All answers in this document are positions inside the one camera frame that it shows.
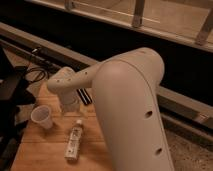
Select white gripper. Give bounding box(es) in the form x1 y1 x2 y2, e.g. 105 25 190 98
59 91 80 113

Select white labelled plastic bottle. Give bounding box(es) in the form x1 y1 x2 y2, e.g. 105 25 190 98
65 119 83 161

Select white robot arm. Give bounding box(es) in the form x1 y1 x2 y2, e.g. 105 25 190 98
47 47 175 171

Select translucent plastic cup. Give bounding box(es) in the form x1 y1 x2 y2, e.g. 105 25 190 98
31 105 53 129

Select black equipment on left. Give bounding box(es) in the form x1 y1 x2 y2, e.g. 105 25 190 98
0 46 35 171

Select black cables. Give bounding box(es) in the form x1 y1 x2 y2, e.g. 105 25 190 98
25 46 56 83

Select metal rail beam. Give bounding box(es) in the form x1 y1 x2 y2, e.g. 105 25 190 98
0 22 213 132

